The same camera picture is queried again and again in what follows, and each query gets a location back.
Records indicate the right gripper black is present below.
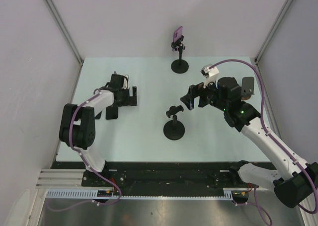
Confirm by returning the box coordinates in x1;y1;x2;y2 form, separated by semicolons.
181;75;228;111

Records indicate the black round-base phone stand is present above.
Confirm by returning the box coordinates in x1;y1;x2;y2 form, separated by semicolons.
163;105;185;141

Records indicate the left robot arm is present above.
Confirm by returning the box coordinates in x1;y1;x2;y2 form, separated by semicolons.
59;73;137;186

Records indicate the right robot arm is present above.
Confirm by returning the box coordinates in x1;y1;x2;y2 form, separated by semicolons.
180;77;318;208

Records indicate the black phone stand rear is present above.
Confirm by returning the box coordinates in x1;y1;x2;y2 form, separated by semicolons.
171;35;189;74

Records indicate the wooden-base metal phone stand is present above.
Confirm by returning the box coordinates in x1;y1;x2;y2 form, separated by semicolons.
241;76;254;100

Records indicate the purple smartphone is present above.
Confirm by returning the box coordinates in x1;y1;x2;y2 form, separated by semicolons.
171;26;183;51

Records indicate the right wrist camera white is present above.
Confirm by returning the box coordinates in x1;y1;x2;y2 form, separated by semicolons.
201;65;220;88

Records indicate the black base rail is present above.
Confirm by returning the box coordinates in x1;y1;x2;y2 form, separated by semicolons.
51;161;276;196

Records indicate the white slotted cable duct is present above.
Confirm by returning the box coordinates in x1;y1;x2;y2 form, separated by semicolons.
46;188;249;201

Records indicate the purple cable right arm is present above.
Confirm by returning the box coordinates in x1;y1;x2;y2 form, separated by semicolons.
210;59;318;214

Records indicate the aluminium corner post left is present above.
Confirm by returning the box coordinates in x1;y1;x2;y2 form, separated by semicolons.
43;0;83;66

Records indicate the aluminium corner post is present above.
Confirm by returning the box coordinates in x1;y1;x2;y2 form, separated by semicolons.
43;0;83;66
253;0;295;66

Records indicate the aluminium corner post right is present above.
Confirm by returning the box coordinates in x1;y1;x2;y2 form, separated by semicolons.
253;0;295;66

